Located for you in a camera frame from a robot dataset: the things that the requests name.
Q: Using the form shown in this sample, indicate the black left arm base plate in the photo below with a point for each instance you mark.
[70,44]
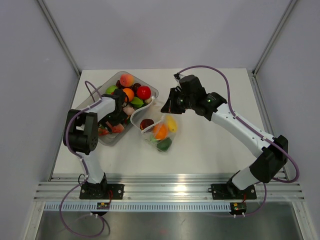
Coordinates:
[115,191]

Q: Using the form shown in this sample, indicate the dark toy grapes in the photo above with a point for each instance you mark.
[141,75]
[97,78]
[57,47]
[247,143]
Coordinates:
[133,87]

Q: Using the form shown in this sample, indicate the toy peach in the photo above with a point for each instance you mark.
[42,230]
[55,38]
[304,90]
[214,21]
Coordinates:
[127,80]

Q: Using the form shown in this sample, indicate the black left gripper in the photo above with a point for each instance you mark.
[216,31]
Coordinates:
[122,117]

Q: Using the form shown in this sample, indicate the dark green toy avocado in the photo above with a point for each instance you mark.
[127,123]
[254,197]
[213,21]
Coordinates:
[164,144]

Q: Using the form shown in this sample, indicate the dark red toy apple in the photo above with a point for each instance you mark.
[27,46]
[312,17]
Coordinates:
[146,123]

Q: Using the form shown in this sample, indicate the bright red toy tomato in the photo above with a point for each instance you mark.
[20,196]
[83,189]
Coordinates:
[143,92]

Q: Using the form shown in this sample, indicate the aluminium rail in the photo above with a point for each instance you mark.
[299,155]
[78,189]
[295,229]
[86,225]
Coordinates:
[164,187]

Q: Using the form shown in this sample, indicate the clear zip top bag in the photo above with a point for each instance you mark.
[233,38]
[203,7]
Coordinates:
[152,110]

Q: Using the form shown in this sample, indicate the light green toy starfruit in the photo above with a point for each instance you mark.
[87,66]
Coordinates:
[153,140]

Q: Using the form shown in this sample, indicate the yellow toy mango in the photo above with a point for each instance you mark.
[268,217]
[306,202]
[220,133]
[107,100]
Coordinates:
[171,124]

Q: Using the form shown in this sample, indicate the pink toy egg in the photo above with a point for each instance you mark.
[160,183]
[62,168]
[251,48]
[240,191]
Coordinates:
[128,110]

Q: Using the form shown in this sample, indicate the white slotted cable duct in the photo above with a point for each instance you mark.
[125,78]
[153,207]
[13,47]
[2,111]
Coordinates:
[215,207]

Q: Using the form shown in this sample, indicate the green toy apple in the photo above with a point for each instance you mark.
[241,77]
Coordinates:
[111,89]

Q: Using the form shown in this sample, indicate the orange toy orange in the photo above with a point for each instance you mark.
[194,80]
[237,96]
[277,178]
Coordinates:
[129,94]
[160,131]

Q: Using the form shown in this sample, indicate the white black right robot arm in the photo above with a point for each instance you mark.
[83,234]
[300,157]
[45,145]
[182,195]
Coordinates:
[270,151]

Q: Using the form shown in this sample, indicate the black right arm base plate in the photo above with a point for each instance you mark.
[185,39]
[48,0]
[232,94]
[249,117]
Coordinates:
[224,191]

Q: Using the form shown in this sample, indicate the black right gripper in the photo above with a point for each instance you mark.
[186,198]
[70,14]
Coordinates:
[170,106]

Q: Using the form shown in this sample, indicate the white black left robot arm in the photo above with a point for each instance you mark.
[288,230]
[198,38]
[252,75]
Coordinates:
[81,136]

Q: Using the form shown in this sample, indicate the green toy lime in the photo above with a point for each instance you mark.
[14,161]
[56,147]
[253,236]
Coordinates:
[137,102]

